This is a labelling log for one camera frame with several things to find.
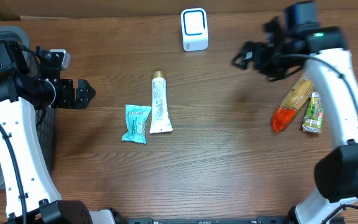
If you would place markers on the orange spaghetti packet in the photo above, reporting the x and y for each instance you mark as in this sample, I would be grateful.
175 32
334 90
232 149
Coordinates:
292 103

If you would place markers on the teal snack packet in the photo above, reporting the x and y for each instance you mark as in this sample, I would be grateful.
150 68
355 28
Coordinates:
136 118

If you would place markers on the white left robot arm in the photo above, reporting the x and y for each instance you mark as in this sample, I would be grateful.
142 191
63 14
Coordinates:
30 81

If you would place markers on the white barcode scanner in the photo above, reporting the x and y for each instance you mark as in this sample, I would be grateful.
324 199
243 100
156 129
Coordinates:
194 29

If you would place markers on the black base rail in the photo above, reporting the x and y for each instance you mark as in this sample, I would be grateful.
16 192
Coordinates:
258 220

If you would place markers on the green tea packet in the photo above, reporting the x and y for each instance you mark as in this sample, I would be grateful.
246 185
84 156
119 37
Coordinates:
313 118

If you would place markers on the white tube with gold cap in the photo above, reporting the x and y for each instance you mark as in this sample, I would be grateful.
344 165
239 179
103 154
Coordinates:
160 122

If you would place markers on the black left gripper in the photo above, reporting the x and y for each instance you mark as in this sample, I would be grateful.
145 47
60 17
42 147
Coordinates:
66 93

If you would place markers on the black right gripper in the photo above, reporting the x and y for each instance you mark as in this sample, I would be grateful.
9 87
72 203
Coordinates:
258 58

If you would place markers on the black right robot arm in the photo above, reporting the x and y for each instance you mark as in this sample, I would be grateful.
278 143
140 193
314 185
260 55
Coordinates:
322 52

